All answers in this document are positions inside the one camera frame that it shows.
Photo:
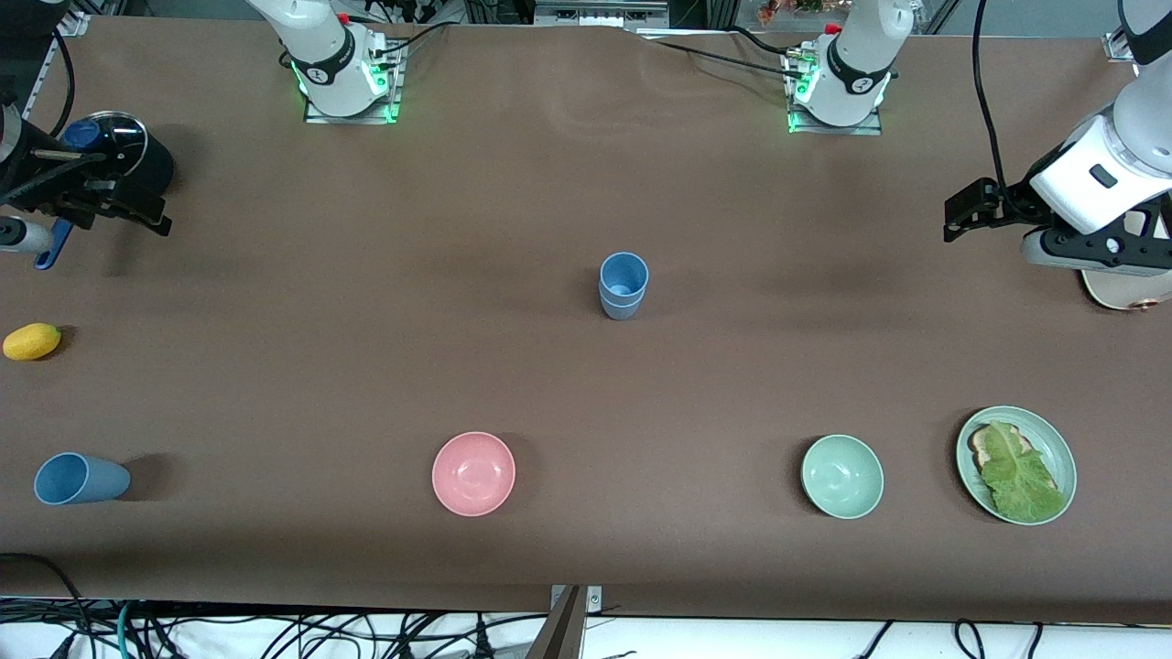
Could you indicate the light blue plastic cup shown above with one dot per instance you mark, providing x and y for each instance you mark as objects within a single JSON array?
[
  {"x": 87, "y": 480},
  {"x": 621, "y": 309},
  {"x": 623, "y": 270}
]

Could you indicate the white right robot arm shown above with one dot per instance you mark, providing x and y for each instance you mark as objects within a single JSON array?
[{"x": 330, "y": 55}]

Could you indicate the glass lid with blue knob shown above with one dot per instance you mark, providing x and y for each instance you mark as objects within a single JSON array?
[{"x": 114, "y": 133}]

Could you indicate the yellow lemon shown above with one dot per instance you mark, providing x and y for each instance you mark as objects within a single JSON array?
[{"x": 32, "y": 341}]

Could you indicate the toasted bread slice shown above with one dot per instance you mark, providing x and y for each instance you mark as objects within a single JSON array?
[{"x": 980, "y": 448}]

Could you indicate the pale green plate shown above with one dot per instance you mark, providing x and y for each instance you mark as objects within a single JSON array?
[{"x": 1062, "y": 448}]

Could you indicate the green lettuce leaf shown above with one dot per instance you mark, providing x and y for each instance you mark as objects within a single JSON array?
[{"x": 1018, "y": 476}]

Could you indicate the pale green bowl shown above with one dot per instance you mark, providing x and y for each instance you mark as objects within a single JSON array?
[{"x": 842, "y": 476}]

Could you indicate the pink plastic bowl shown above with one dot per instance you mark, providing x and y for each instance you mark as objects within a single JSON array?
[{"x": 473, "y": 474}]

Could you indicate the brown table cloth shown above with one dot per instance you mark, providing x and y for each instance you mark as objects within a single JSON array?
[{"x": 586, "y": 412}]

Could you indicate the aluminium frame rail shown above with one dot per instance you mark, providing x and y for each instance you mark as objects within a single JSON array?
[
  {"x": 1122, "y": 41},
  {"x": 32, "y": 91}
]

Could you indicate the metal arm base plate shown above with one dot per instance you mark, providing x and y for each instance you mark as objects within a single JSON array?
[
  {"x": 806, "y": 124},
  {"x": 385, "y": 105}
]

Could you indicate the grey metal post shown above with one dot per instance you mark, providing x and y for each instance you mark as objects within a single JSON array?
[{"x": 560, "y": 631}]

